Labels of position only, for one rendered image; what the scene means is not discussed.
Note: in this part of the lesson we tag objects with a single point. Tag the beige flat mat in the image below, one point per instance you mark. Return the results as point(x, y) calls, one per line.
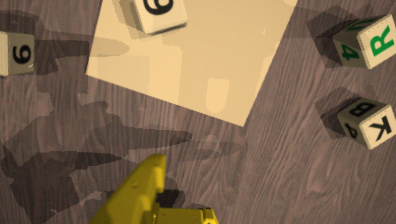
point(215, 65)

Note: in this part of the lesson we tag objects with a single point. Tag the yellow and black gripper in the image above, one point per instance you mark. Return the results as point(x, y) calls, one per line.
point(133, 202)

